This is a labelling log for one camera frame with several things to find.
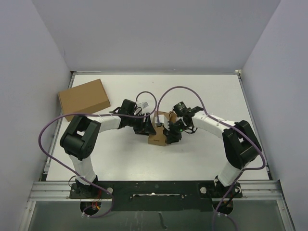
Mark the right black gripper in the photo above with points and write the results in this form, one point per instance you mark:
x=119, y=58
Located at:
x=171, y=137

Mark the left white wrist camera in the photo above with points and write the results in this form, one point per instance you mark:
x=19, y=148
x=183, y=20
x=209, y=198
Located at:
x=141, y=105

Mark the closed brown cardboard box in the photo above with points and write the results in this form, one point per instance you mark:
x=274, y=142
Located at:
x=86, y=98

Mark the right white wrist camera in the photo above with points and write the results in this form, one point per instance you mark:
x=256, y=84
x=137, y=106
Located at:
x=162, y=121

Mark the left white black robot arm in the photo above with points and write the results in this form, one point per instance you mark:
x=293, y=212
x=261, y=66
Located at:
x=79, y=138

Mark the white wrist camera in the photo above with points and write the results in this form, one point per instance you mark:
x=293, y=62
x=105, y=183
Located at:
x=141, y=105
x=162, y=121

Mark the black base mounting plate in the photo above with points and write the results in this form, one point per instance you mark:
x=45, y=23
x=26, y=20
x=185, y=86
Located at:
x=156, y=196

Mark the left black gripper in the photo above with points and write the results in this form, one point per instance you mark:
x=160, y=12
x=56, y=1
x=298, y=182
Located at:
x=145, y=128

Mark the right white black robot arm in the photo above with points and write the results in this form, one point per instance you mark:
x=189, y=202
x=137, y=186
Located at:
x=240, y=143

